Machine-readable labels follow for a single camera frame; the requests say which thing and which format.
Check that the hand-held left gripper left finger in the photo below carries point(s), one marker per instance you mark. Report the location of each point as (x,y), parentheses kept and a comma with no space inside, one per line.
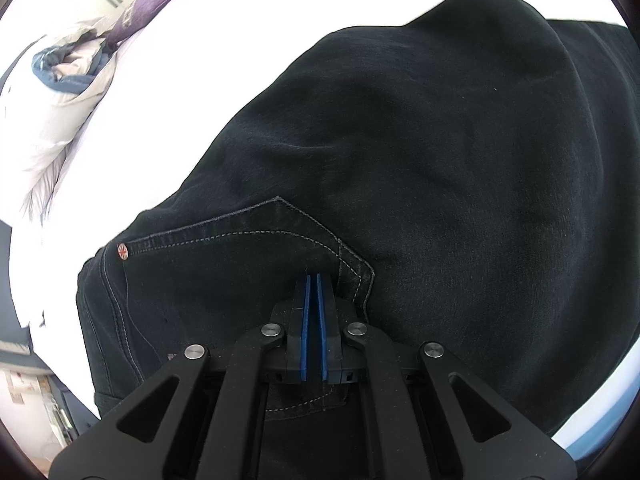
(306,320)

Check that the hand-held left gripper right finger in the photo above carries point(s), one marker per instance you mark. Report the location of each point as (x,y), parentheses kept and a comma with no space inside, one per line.
(320,320)

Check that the black denim pants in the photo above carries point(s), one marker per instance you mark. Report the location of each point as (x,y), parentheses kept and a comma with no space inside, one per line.
(400,160)

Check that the white bed sheet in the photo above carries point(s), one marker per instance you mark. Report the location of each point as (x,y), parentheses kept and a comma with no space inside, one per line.
(200,85)

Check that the white and blue duvet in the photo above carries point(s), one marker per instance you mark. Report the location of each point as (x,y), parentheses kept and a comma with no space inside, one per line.
(55,110)

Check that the purple pillow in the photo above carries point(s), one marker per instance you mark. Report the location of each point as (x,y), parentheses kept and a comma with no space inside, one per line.
(145,5)

